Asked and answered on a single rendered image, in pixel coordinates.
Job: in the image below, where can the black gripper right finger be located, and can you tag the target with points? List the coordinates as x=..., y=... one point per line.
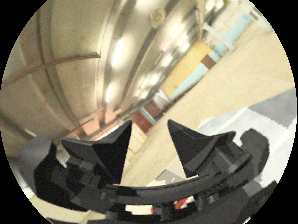
x=192, y=147

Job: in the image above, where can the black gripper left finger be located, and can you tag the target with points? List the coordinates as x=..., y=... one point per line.
x=109, y=152

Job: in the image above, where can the dark red picture frame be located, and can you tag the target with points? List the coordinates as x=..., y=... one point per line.
x=180, y=203

